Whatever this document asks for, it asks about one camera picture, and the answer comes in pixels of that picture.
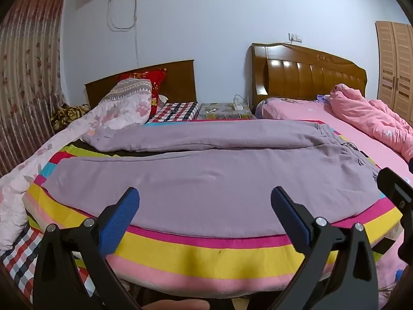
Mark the red pillow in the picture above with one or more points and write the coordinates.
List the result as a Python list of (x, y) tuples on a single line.
[(158, 80)]

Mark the pink bedsheet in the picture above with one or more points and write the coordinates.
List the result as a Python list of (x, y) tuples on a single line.
[(355, 129)]

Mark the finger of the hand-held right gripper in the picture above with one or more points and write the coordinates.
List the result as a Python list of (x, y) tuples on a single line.
[(395, 187)]

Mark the floral pleated curtain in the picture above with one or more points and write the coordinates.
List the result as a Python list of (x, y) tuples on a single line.
[(29, 71)]

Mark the person's left hand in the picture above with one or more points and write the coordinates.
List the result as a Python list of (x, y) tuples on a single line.
[(180, 305)]

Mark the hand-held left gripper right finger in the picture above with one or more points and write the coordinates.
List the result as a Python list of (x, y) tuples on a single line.
[(290, 213)]

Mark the colourful striped blanket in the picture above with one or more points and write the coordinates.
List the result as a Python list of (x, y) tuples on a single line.
[(193, 258)]

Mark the white floral quilt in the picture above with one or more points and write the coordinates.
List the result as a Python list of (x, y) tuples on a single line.
[(122, 109)]

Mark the purple pants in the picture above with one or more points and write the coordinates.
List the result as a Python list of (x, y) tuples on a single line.
[(209, 174)]

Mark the nightstand with floral cover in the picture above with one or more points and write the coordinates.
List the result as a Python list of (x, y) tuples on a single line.
[(222, 114)]

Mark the white wall socket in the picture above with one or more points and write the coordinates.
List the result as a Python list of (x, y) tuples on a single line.
[(295, 37)]

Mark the pink quilt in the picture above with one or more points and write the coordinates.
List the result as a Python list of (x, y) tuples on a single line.
[(361, 109)]

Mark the plaid bedsheet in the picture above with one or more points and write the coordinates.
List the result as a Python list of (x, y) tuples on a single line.
[(177, 109)]

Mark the glossy light wooden headboard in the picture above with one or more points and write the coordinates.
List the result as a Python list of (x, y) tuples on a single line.
[(306, 74)]

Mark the tiger print blanket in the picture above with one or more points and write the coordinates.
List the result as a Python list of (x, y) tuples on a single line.
[(66, 116)]

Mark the white power strip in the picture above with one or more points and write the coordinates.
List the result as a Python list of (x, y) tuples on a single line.
[(239, 105)]

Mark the light wooden wardrobe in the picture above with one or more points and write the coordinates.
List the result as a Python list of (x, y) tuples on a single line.
[(395, 64)]

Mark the dark wooden headboard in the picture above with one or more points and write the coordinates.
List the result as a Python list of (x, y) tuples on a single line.
[(180, 77)]

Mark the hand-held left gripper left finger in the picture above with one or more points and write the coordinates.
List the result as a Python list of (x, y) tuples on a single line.
[(124, 211)]

